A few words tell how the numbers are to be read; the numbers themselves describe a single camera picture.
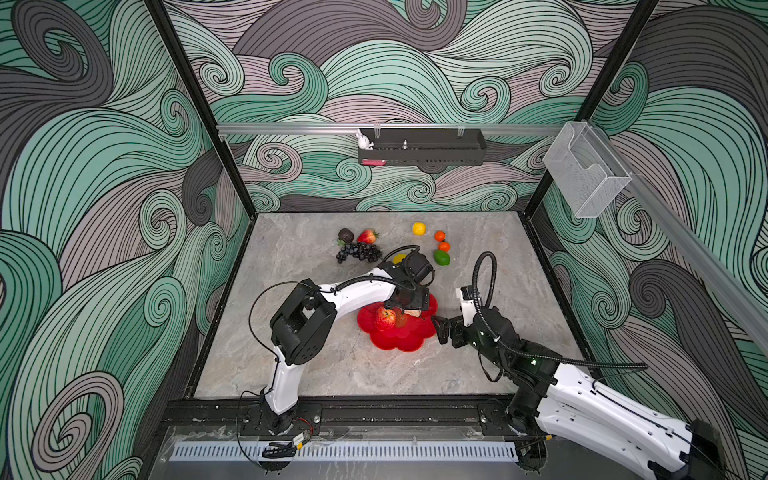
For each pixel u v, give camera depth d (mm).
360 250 1037
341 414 747
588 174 760
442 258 1035
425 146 951
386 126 947
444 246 1071
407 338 872
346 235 1076
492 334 542
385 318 853
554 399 511
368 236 1076
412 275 696
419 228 1124
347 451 697
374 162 898
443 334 684
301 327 488
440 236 1106
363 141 854
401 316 879
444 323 669
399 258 746
